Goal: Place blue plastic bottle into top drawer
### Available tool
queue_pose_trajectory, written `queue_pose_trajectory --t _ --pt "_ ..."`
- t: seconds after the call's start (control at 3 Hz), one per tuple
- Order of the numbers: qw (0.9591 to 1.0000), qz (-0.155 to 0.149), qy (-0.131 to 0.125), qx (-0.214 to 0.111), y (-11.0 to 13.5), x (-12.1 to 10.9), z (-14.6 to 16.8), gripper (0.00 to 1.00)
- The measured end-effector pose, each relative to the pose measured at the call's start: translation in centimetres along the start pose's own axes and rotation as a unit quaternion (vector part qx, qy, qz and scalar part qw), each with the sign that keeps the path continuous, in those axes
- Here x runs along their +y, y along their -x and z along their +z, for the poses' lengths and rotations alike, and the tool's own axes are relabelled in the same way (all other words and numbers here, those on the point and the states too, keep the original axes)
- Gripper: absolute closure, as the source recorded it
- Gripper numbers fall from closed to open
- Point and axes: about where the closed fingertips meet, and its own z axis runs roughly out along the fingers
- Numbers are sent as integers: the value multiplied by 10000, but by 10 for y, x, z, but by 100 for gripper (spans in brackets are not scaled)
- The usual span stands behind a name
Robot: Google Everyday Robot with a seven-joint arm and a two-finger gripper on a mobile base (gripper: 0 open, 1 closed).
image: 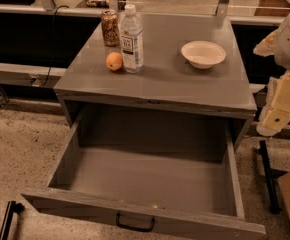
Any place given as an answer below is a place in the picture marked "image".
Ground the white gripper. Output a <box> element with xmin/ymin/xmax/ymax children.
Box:
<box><xmin>253</xmin><ymin>13</ymin><xmax>290</xmax><ymax>137</ymax></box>

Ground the clear plastic water bottle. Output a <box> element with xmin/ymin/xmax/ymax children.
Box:
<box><xmin>120</xmin><ymin>4</ymin><xmax>144</xmax><ymax>73</ymax></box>

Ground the open grey top drawer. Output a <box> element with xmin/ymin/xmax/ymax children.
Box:
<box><xmin>23</xmin><ymin>104</ymin><xmax>265</xmax><ymax>240</ymax></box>

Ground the white bowl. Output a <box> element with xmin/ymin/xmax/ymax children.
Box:
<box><xmin>181</xmin><ymin>41</ymin><xmax>226</xmax><ymax>69</ymax></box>

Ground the black metal stand leg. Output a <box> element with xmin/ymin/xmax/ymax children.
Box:
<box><xmin>258</xmin><ymin>140</ymin><xmax>285</xmax><ymax>214</ymax></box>

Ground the grey cabinet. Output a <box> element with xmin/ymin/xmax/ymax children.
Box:
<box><xmin>54</xmin><ymin>13</ymin><xmax>256</xmax><ymax>146</ymax></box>

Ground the orange fruit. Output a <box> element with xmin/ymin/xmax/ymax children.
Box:
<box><xmin>106</xmin><ymin>52</ymin><xmax>123</xmax><ymax>71</ymax></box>

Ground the brown patterned soda can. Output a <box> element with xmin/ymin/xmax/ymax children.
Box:
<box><xmin>101</xmin><ymin>10</ymin><xmax>119</xmax><ymax>46</ymax></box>

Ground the black object at floor left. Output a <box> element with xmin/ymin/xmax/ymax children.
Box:
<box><xmin>0</xmin><ymin>201</ymin><xmax>24</xmax><ymax>240</ymax></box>

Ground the black drawer handle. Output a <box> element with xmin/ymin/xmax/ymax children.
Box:
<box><xmin>115</xmin><ymin>212</ymin><xmax>155</xmax><ymax>233</ymax></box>

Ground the black cable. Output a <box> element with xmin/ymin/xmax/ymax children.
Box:
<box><xmin>39</xmin><ymin>4</ymin><xmax>70</xmax><ymax>87</ymax></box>

